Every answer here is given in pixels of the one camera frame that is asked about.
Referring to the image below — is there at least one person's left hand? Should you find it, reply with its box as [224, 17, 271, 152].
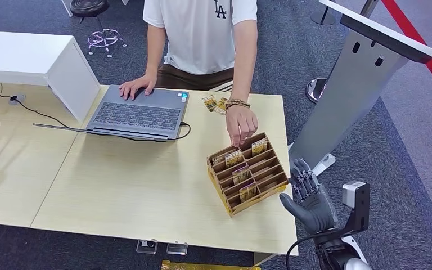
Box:
[226, 105, 259, 149]

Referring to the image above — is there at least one gold patterned sheet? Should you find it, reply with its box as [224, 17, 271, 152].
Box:
[160, 259, 262, 270]

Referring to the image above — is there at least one grey laptop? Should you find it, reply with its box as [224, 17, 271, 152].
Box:
[33, 84, 190, 142]

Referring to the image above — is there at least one dark stanchion post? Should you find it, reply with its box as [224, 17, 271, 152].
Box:
[310, 0, 338, 26]

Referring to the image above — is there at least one brown card in holder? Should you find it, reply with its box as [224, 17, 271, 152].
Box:
[212, 150, 235, 165]

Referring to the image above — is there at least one black stool with chrome base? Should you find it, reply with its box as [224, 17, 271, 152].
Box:
[69, 0, 128, 59]

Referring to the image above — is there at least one clear acrylic holder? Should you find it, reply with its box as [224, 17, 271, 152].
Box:
[166, 241, 189, 256]
[136, 239, 159, 255]

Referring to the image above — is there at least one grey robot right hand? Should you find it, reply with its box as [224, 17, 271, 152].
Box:
[279, 158, 339, 235]

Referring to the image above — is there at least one person's right hand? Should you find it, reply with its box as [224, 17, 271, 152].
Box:
[119, 73, 158, 101]

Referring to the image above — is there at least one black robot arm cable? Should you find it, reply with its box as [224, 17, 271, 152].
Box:
[285, 227, 351, 270]

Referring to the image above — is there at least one beaded bracelet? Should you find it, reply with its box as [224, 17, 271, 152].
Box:
[224, 98, 251, 111]

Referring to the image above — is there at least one wrist camera with black bracket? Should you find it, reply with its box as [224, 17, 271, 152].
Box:
[341, 181, 371, 233]

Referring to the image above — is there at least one silver kiosk stand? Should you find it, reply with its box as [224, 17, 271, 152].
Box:
[289, 0, 432, 176]

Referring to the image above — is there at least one black laptop cable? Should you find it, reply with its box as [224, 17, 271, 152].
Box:
[174, 121, 192, 141]

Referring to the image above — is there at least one hotel key card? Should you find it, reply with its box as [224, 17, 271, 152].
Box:
[214, 97, 230, 115]
[238, 182, 258, 203]
[224, 148, 244, 168]
[251, 137, 269, 157]
[232, 164, 251, 185]
[202, 94, 218, 113]

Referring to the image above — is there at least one red barrier belt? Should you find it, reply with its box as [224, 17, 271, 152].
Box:
[381, 0, 432, 105]

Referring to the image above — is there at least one wooden card holder box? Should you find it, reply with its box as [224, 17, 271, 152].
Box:
[206, 132, 290, 218]

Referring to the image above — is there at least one black desk cable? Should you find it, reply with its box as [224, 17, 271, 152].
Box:
[0, 88, 70, 129]

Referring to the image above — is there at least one person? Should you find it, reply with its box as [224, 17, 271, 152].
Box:
[142, 0, 258, 92]

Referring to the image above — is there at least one white desk shelf box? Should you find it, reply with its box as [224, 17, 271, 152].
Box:
[0, 30, 101, 124]

